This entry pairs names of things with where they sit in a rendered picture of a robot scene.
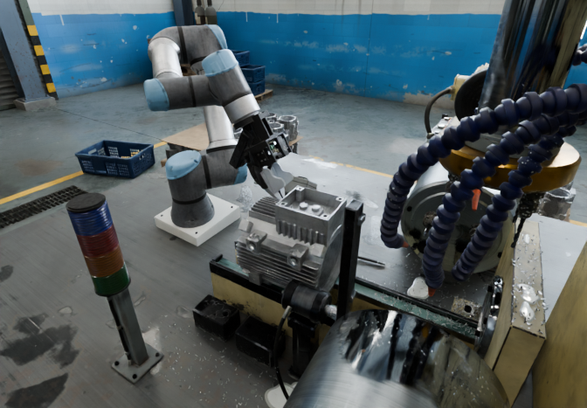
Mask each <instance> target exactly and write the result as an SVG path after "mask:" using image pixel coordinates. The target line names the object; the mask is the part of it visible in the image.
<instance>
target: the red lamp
mask: <svg viewBox="0 0 587 408"><path fill-rule="evenodd" d="M75 234H76V233H75ZM76 237H77V240H78V241H79V246H80V249H81V251H82V253H83V254H84V255H85V256H87V257H99V256H102V255H105V254H108V253H110V252H111V251H113V250H114V249H115V248H116V247H117V246H118V244H119V240H118V238H117V234H116V231H115V229H114V222H113V223H112V225H111V226H110V227H109V228H108V229H107V230H105V231H103V232H101V233H98V234H95V235H92V236H80V235H78V234H76Z"/></svg>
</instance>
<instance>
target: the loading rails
mask: <svg viewBox="0 0 587 408"><path fill-rule="evenodd" d="M209 265H210V270H211V281H212V287H213V293H214V297H216V298H218V299H220V300H221V301H224V302H225V303H228V304H230V305H232V306H233V307H235V308H238V309H239V311H240V312H242V313H244V314H246V315H249V316H250V315H252V316H254V317H256V318H258V319H260V320H261V321H263V322H266V323H268V324H270V325H273V326H274V327H276V328H277V327H278V326H279V324H280V320H281V318H282V315H283V313H284V312H285V309H284V308H283V307H282V305H281V298H282V295H283V294H282V293H281V291H282V290H285V288H283V287H279V286H277V285H274V284H272V285H271V286H269V285H267V284H266V283H262V284H261V285H260V286H259V285H257V284H254V283H252V282H250V281H249V274H247V273H243V272H242V270H243V268H242V267H240V266H239V264H238V262H237V263H234V262H232V261H229V260H228V259H224V258H223V254H222V253H219V254H218V255H216V256H215V257H214V258H213V259H212V260H211V261H210V262H209ZM339 275H340V274H339ZM339 275H338V279H337V280H336V283H335V285H334V287H333V288H332V291H330V293H331V295H332V304H331V306H333V307H335V308H336V307H337V296H338V286H339ZM355 290H356V291H357V294H356V297H355V299H354V301H353V307H352V312H354V311H357V310H362V309H385V310H391V311H397V310H399V311H402V312H403V313H404V314H408V315H412V316H415V317H417V318H420V319H422V320H425V321H427V322H429V323H432V324H434V325H436V326H438V327H440V328H442V329H443V330H445V331H446V332H448V333H450V334H451V335H454V336H455V337H457V338H458V339H459V340H461V341H462V342H463V343H464V344H466V345H467V346H468V347H469V348H471V349H472V350H473V347H474V340H475V336H474V334H473V332H475V329H477V326H478V321H475V320H473V319H470V318H468V317H465V316H463V315H459V314H456V313H454V312H452V311H449V310H447V309H444V308H441V307H438V306H435V305H433V304H431V303H428V302H426V301H421V300H419V299H417V298H414V297H411V296H409V295H407V294H403V293H400V292H398V291H396V290H393V289H390V288H388V287H384V286H382V285H379V284H376V283H374V282H372V281H369V280H366V279H363V278H360V277H358V276H356V283H355ZM376 293H377V294H376ZM375 294H376V295H377V296H376V295H375ZM386 294H387V296H389V297H384V298H383V299H382V298H381V297H382V296H386ZM394 296H395V298H393V297H394ZM397 297H398V299H397ZM390 298H391V301H390ZM392 299H393V300H392ZM402 299H403V300H404V302H403V301H402ZM394 300H395V301H394ZM407 301H408V302H409V303H408V302H407ZM394 302H395V303H394ZM406 302H407V303H408V305H407V306H406ZM393 303H394V306H391V305H392V304H393ZM410 303H411V304H410ZM396 304H397V305H396ZM413 305H416V307H415V306H413ZM408 306H409V307H408ZM414 307H415V308H414ZM399 308H400V309H399ZM407 308H408V309H409V310H408V311H407V310H406V309H407ZM411 308H412V309H413V310H412V309H411ZM419 309H420V310H421V311H420V312H421V313H422V314H421V313H420V312H419ZM426 309H428V310H429V311H430V312H429V315H428V312H426V311H427V310H426ZM410 311H411V313H410ZM413 313H414V314H413ZM419 314H420V315H419ZM430 314H431V315H430ZM427 315H428V316H427ZM434 315H436V316H437V318H435V316H434ZM439 315H440V317H439ZM445 315H446V316H445ZM433 316H434V317H433ZM444 316H445V318H446V317H448V319H449V321H450V319H451V318H452V320H451V321H450V322H449V321H448V320H447V322H446V319H445V318H444ZM450 317H451V318H450ZM426 318H428V319H426ZM429 318H430V319H429ZM440 318H441V319H440ZM437 319H438V320H437ZM431 320H432V321H431ZM434 320H435V323H434ZM441 320H442V321H441ZM452 321H453V322H454V323H455V322H456V321H457V322H456V323H455V324H454V323H452V326H451V324H450V323H451V322H452ZM334 323H335V320H334V319H332V318H330V317H328V316H327V318H326V320H325V322H324V323H323V325H322V326H321V329H320V333H319V347H320V345H321V343H322V341H323V339H324V337H325V336H326V334H327V332H328V331H329V329H330V328H331V326H332V325H333V324H334ZM444 323H445V324H444ZM447 323H448V324H447ZM459 323H461V324H459ZM442 324H444V325H442ZM453 324H454V325H453ZM465 324H468V325H465ZM456 325H457V327H456ZM464 325H465V326H464ZM458 326H459V327H458ZM462 326H463V328H462ZM467 327H468V328H467ZM470 328H471V329H470ZM469 329H470V332H469ZM282 330H283V331H285V335H289V336H291V337H293V329H292V328H290V327H288V326H287V318H286V320H285V322H284V324H283V327H282ZM458 331H459V332H460V333H459V332H458ZM464 331H465V332H464ZM467 331H468V332H467ZM472 331H473V332H472ZM471 332H472V334H471ZM470 334H471V335H470Z"/></svg>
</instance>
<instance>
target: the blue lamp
mask: <svg viewBox="0 0 587 408"><path fill-rule="evenodd" d="M67 212H68V215H69V217H70V219H71V222H72V225H73V229H74V232H75V233H76V234H78V235H80V236H92V235H95V234H98V233H101V232H103V231H105V230H107V229H108V228H109V227H110V226H111V225H112V223H113V220H112V217H111V213H110V210H109V208H108V204H107V200H106V202H105V203H104V204H103V205H102V206H101V207H99V208H97V209H95V210H93V211H88V212H81V213H75V212H71V211H67Z"/></svg>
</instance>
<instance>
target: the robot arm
mask: <svg viewBox="0 0 587 408"><path fill-rule="evenodd" d="M148 57H149V59H150V61H151V62H152V67H153V79H152V80H145V81H144V91H145V95H146V100H147V103H148V108H149V109H150V110H151V111H154V112H155V111H165V112H166V111H169V110H175V109H183V108H190V107H203V110H204V118H205V123H206V128H207V133H208V138H209V146H208V147H207V149H206V154H207V155H203V156H201V155H200V153H199V152H197V151H195V150H194V151H192V150H187V151H183V152H180V153H177V154H175V155H173V156H172V157H171V158H170V159H169V160H168V161H167V162H166V164H165V169H166V177H167V178H168V183H169V189H170V193H171V197H172V207H171V211H170V216H171V220H172V222H173V224H174V225H176V226H178V227H182V228H195V227H198V226H201V225H205V224H207V223H208V222H210V221H211V220H212V219H213V217H214V215H215V209H214V205H213V203H212V201H211V200H210V198H209V197H208V195H207V192H206V190H208V189H215V188H219V187H225V186H230V185H235V184H239V183H243V182H244V181H245V180H246V178H247V170H248V169H249V171H250V173H251V176H252V178H253V179H254V181H255V182H256V183H257V184H258V185H259V186H260V187H261V188H262V189H263V190H265V191H266V192H267V193H268V194H269V195H271V196H272V197H274V198H277V199H280V200H281V199H282V198H283V197H284V196H285V189H284V187H285V186H286V185H287V184H289V183H290V182H292V181H293V179H294V177H293V175H292V173H291V172H287V171H284V170H283V169H282V168H281V167H280V165H279V164H278V162H277V161H278V160H279V159H280V158H283V157H285V156H288V155H289V153H290V152H293V151H292V150H291V148H290V146H289V144H288V142H287V139H286V137H285V136H284V134H283V132H281V133H278V132H277V133H275V134H274V133H273V131H272V129H271V127H270V125H269V123H268V121H267V119H266V117H267V116H269V115H270V114H269V113H268V111H267V110H266V111H264V112H262V113H261V112H259V110H260V108H259V105H258V103H257V101H256V100H255V98H254V96H253V94H252V91H251V89H250V87H249V85H248V83H247V81H246V79H245V76H244V74H243V73H242V71H241V69H240V67H239V65H238V61H237V60H236V59H235V57H234V55H233V54H232V52H231V51H230V50H227V44H226V41H225V37H224V34H223V32H222V30H221V29H220V27H219V26H217V25H207V24H205V25H191V26H172V27H169V28H166V29H164V30H162V31H159V32H158V33H157V34H155V36H154V37H152V39H151V40H150V42H149V44H148ZM182 64H190V69H191V70H192V71H193V72H195V73H196V74H197V75H196V76H185V77H183V75H182V70H181V67H180V65H182ZM233 123H234V125H233V127H234V128H235V130H238V129H240V128H242V129H243V131H242V132H241V135H240V137H239V139H238V142H236V141H235V140H234V134H233V130H232V124H233ZM282 138H284V140H285V142H286V144H287V146H288V149H287V147H286V145H285V143H284V142H283V140H282ZM265 166H268V167H267V168H265V169H263V167H265ZM262 169H263V170H262Z"/></svg>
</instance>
